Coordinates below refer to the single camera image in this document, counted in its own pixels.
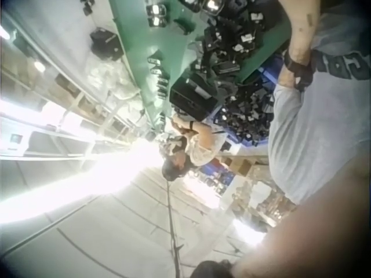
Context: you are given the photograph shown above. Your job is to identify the heap of black devices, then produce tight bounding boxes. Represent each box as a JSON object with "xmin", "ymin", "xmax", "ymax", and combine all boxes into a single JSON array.
[{"xmin": 199, "ymin": 0, "xmax": 290, "ymax": 85}]

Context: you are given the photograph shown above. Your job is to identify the black box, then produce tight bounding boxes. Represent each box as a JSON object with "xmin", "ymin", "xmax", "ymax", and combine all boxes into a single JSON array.
[{"xmin": 89, "ymin": 27, "xmax": 125, "ymax": 62}]

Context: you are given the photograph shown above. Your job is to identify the heap of clear plastic bags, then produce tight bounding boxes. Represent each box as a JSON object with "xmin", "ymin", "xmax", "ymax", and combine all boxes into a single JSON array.
[{"xmin": 86, "ymin": 59, "xmax": 141, "ymax": 103}]

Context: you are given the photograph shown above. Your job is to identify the green work table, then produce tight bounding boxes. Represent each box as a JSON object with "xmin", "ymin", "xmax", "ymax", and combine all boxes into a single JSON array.
[{"xmin": 109, "ymin": 0, "xmax": 291, "ymax": 126}]

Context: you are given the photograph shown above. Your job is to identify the black wrist band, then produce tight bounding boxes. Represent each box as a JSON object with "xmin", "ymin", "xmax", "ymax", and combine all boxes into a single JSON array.
[{"xmin": 283, "ymin": 50, "xmax": 314, "ymax": 93}]

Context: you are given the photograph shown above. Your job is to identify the cluttered background shelf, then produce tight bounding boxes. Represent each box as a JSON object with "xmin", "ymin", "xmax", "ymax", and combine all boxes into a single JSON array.
[{"xmin": 236, "ymin": 173, "xmax": 298, "ymax": 231}]

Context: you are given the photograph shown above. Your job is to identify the blue bin of black parts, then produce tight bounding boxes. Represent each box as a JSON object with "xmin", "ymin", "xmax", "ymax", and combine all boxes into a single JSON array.
[{"xmin": 214, "ymin": 65, "xmax": 283, "ymax": 149}]

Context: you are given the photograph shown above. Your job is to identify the black hanging cable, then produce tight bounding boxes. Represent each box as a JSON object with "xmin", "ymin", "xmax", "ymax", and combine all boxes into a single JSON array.
[{"xmin": 165, "ymin": 178, "xmax": 187, "ymax": 278}]

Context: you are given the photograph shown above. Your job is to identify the brown cartons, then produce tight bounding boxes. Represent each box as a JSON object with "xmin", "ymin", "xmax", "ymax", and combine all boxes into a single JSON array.
[{"xmin": 216, "ymin": 152, "xmax": 263, "ymax": 178}]

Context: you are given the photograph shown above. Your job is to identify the person's left hand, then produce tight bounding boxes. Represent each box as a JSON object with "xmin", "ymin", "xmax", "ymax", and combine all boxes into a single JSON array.
[{"xmin": 277, "ymin": 67, "xmax": 301, "ymax": 88}]

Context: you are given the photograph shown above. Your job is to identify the row of small black devices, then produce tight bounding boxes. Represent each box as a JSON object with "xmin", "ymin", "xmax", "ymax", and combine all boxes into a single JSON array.
[{"xmin": 147, "ymin": 54, "xmax": 172, "ymax": 101}]

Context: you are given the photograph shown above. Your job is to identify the black plastic crate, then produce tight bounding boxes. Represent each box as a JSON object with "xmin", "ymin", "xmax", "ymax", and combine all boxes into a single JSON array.
[{"xmin": 169, "ymin": 77, "xmax": 221, "ymax": 120}]

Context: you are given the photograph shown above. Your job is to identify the white storage rack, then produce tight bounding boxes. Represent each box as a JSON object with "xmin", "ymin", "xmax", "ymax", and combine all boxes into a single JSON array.
[{"xmin": 0, "ymin": 54, "xmax": 151, "ymax": 164}]

